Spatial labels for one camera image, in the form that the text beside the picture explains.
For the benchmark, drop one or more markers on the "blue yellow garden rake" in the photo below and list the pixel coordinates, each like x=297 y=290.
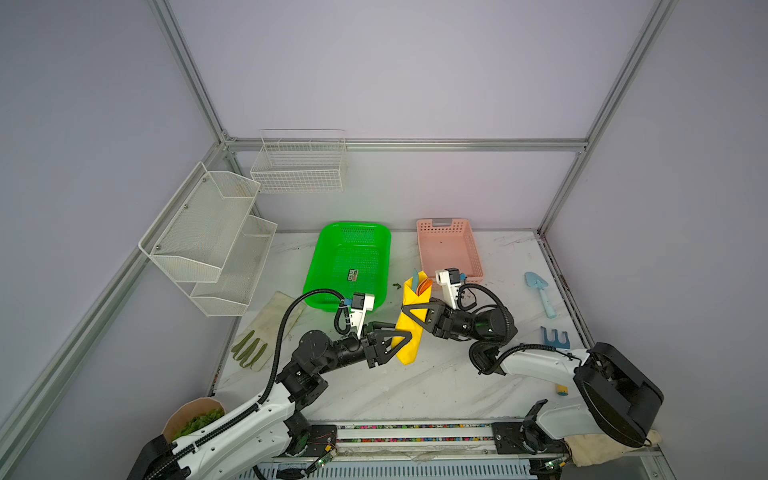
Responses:
x=554 y=338

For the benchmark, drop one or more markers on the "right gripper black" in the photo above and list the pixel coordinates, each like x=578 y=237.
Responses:
x=442 y=322

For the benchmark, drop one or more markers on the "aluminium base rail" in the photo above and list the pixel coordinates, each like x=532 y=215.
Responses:
x=413 y=438

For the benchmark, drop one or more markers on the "white mesh two-tier shelf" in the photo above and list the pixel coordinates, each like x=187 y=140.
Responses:
x=210 y=242

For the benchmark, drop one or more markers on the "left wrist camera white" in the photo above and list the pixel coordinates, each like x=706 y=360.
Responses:
x=358 y=306

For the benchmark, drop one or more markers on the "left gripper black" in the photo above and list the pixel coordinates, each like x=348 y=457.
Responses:
x=374 y=350

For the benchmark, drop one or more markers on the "light blue garden trowel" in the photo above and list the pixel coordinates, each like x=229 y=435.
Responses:
x=537 y=283

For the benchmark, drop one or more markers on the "paper bag with greens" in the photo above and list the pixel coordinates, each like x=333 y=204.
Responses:
x=187 y=413

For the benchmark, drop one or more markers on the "green plastic basket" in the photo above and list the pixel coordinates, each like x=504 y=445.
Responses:
x=352 y=257

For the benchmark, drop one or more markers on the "white wire basket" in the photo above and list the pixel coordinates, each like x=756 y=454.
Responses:
x=301 y=161

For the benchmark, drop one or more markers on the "orange plastic spoon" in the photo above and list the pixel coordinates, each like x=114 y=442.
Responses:
x=424 y=286

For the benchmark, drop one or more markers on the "pink plastic basket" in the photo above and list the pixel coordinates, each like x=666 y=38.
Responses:
x=449 y=243

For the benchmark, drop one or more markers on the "yellow paper napkin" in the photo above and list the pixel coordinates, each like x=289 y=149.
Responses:
x=416 y=290

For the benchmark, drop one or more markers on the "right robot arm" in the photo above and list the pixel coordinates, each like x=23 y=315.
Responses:
x=610 y=395

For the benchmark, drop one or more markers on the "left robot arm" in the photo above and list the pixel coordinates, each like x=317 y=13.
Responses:
x=272 y=423

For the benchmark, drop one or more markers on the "cream work glove right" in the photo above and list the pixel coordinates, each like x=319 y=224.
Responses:
x=596 y=449

